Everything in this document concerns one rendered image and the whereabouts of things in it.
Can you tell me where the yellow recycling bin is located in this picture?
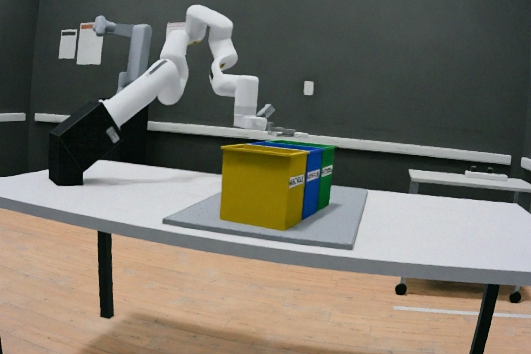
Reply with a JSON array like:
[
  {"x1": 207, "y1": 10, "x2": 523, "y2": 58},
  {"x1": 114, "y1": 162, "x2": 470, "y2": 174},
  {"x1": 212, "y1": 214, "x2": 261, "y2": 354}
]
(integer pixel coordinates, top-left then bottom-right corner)
[{"x1": 219, "y1": 144, "x2": 310, "y2": 231}]

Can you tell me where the green bin with label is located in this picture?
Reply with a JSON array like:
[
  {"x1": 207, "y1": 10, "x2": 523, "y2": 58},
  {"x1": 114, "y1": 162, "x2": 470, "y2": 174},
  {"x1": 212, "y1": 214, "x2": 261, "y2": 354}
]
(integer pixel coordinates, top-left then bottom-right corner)
[{"x1": 266, "y1": 140, "x2": 337, "y2": 212}]

